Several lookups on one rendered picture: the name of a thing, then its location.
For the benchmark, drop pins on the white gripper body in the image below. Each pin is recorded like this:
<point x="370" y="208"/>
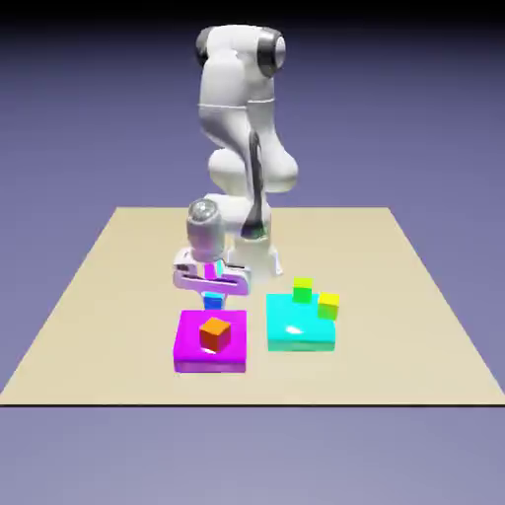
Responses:
<point x="213" y="285"/>

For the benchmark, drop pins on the small blue cube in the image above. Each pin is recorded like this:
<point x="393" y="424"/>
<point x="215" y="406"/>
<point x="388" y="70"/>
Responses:
<point x="214" y="303"/>

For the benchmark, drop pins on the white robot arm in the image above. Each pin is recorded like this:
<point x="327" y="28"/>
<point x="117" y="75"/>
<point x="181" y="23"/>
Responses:
<point x="236" y="118"/>

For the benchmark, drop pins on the small orange cube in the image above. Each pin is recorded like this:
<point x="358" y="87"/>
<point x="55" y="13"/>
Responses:
<point x="215" y="334"/>

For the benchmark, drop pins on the small green cube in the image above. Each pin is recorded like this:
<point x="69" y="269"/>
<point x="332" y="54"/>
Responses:
<point x="302" y="290"/>

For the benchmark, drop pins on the small yellow cube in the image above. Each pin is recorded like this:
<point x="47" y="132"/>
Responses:
<point x="328" y="306"/>

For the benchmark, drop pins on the large magenta box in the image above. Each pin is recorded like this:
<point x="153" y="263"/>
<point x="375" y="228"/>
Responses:
<point x="189" y="339"/>

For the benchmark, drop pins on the large cyan box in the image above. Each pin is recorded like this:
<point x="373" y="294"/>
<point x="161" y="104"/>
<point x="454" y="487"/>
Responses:
<point x="292" y="327"/>

